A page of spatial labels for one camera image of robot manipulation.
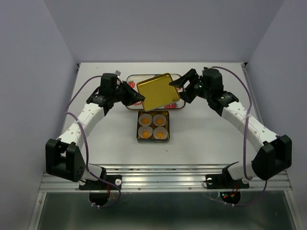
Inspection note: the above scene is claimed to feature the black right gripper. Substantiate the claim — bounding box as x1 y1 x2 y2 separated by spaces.
168 69 212 104

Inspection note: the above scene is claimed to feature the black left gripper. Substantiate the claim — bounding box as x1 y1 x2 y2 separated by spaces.
111 80 144 106

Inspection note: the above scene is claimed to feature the gold tin lid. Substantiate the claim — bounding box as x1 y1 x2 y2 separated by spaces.
136 73 180 111

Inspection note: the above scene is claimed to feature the orange cookie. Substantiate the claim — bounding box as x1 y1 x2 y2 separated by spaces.
156 131 165 139
156 118 164 126
142 130 151 138
141 117 150 126

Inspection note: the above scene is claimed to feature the gold square cookie tin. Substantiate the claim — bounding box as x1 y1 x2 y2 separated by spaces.
136 110 170 144

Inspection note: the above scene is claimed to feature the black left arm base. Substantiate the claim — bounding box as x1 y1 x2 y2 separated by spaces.
78 174 122 191

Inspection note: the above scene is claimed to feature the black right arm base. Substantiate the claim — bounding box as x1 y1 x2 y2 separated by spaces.
203 168 249 189

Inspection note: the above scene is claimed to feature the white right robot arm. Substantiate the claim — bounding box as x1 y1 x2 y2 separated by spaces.
170 66 292 187

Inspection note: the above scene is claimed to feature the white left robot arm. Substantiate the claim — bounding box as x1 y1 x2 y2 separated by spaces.
45 73 145 189

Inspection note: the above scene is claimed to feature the strawberry print tray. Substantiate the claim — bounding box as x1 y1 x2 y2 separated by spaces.
127 74 186 110

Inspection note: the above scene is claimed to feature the white paper cup back left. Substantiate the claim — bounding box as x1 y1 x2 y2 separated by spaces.
138 114 153 127

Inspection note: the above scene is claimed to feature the white paper cup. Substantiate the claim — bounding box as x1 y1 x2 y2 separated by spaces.
137 126 153 140
153 114 166 127
138 114 153 127
153 126 168 140

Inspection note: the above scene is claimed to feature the white paper cup back right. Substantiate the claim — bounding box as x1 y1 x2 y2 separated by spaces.
153 114 166 127

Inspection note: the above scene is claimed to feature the white paper cup front left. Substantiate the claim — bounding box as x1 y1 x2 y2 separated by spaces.
137 126 153 140

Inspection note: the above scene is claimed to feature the white paper cup front right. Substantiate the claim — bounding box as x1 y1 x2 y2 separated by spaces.
153 126 168 140

